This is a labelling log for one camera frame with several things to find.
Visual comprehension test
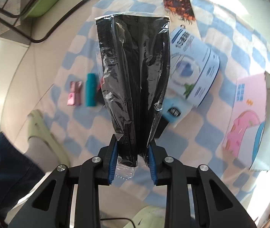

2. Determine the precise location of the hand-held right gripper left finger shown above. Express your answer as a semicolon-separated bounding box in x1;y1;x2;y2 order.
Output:
8;135;119;228

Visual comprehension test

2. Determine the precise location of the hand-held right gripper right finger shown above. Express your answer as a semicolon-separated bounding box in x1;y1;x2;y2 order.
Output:
146;139;256;228

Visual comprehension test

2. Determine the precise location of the pink nail polish bottle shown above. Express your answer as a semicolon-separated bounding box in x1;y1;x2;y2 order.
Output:
67;81;83;106

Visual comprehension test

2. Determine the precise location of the black packet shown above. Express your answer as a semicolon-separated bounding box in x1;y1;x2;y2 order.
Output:
94;13;172;179

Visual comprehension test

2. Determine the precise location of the light green slipper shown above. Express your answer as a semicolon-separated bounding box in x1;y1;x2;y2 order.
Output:
130;207;173;228
27;109;71;169

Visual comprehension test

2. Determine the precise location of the blue white checkered blanket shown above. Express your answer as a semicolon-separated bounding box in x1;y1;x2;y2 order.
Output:
43;0;270;209

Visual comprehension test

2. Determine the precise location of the blue tissue pack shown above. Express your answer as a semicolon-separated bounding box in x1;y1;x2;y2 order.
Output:
161;97;192;124

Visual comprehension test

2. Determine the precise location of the teal tube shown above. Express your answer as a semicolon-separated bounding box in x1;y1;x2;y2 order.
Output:
85;73;98;107

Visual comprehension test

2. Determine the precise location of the white blue product box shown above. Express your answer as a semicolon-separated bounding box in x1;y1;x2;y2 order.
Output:
167;26;221;108

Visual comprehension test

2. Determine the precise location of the pink doughnut print box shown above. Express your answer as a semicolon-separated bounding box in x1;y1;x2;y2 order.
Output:
222;72;270;171

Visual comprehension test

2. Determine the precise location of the person's left leg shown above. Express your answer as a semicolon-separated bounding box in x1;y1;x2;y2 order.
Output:
0;132;57;225

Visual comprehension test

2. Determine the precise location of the dark patterned packet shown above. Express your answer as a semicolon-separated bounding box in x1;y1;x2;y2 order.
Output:
163;0;196;25

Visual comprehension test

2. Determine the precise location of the green plastic basin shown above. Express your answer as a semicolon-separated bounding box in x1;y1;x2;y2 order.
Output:
21;0;68;19

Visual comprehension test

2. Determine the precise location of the black cable on floor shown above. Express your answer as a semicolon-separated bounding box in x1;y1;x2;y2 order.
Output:
0;0;116;44

